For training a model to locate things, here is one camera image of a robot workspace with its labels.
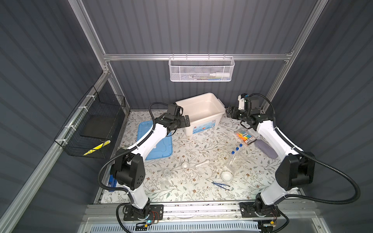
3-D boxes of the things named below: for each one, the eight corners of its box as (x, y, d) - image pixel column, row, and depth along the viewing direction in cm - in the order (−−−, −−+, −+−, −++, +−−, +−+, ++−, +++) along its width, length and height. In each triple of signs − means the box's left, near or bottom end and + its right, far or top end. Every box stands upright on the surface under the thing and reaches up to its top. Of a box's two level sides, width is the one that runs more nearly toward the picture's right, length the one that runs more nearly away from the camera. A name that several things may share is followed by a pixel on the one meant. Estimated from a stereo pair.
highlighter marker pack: (249, 145, 101) (250, 143, 99) (236, 134, 107) (236, 133, 105) (255, 139, 104) (256, 138, 102) (242, 129, 110) (243, 127, 108)
